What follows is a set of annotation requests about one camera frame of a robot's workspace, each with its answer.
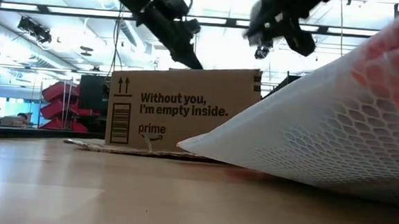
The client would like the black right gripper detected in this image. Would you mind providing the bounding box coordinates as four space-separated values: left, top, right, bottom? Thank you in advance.
242 0 320 58

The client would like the hanging cable bundle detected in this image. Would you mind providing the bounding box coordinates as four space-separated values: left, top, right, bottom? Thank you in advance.
106 1 129 80

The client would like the black ceiling disc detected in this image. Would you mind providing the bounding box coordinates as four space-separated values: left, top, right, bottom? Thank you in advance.
79 45 94 58

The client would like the brown cardboard shipping box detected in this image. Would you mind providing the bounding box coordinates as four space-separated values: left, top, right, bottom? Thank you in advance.
63 58 264 166

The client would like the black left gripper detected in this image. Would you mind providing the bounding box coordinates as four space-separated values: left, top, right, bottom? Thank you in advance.
132 3 208 71

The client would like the red storage bin rack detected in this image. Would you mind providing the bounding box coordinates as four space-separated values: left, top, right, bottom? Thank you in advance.
39 80 103 135

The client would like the white mesh pouch orange trim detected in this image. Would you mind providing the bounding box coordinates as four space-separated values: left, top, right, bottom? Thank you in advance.
173 0 399 208

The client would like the black monitor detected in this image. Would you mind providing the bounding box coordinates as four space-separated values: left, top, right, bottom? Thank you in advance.
78 74 112 112

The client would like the black ceiling spotlight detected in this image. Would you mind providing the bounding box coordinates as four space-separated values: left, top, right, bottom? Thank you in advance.
254 44 271 61

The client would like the person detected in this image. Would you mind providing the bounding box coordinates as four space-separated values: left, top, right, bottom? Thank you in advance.
12 112 30 129

